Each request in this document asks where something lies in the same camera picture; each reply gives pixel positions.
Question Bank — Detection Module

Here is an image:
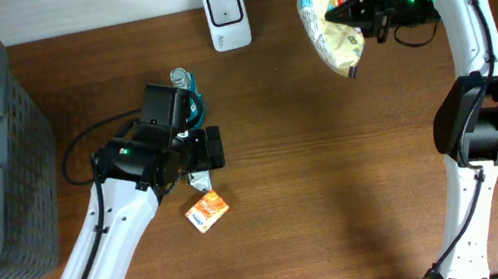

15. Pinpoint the yellow snack bag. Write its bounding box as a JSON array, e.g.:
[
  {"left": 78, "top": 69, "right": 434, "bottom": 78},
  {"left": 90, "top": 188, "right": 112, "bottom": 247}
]
[{"left": 296, "top": 0, "right": 365, "bottom": 79}]

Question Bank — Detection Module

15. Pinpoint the silver triangular snack packet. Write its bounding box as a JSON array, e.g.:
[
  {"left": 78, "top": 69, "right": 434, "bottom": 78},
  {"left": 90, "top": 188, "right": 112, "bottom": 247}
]
[{"left": 187, "top": 171, "right": 213, "bottom": 193}]

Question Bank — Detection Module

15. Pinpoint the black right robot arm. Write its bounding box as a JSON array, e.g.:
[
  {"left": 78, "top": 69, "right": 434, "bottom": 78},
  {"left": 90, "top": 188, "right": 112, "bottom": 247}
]
[{"left": 325, "top": 0, "right": 498, "bottom": 279}]

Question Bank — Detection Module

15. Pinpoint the teal mouthwash bottle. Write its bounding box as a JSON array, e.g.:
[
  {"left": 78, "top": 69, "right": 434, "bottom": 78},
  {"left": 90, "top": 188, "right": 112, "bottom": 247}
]
[{"left": 169, "top": 67, "right": 206, "bottom": 129}]

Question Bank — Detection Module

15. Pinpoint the white barcode scanner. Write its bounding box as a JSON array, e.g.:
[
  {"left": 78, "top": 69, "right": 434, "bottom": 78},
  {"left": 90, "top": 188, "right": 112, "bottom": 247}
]
[{"left": 202, "top": 0, "right": 252, "bottom": 53}]

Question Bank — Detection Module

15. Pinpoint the orange white small box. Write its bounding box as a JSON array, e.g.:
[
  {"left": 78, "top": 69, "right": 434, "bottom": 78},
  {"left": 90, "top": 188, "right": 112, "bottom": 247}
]
[{"left": 184, "top": 190, "right": 230, "bottom": 233}]

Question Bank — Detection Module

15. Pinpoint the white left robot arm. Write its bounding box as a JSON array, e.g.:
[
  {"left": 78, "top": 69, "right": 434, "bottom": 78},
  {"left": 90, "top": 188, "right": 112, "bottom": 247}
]
[{"left": 61, "top": 84, "right": 225, "bottom": 279}]

